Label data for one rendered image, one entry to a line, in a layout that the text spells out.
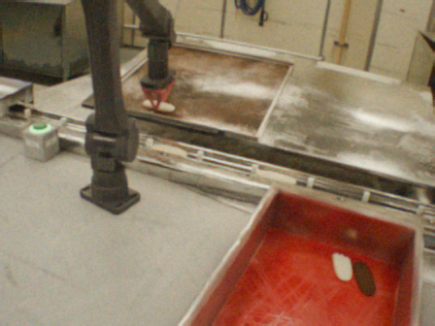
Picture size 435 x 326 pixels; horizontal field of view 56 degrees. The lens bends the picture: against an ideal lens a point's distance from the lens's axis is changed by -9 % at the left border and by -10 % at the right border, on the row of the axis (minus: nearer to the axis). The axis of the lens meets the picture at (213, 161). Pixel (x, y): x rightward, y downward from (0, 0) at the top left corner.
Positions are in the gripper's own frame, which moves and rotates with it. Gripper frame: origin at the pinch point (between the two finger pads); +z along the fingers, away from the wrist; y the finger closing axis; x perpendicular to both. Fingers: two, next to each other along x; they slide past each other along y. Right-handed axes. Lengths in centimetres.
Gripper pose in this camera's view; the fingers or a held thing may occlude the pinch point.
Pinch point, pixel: (158, 103)
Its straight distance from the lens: 128.3
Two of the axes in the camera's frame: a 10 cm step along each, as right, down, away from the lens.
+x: -9.3, -2.6, 2.7
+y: 3.7, -5.6, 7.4
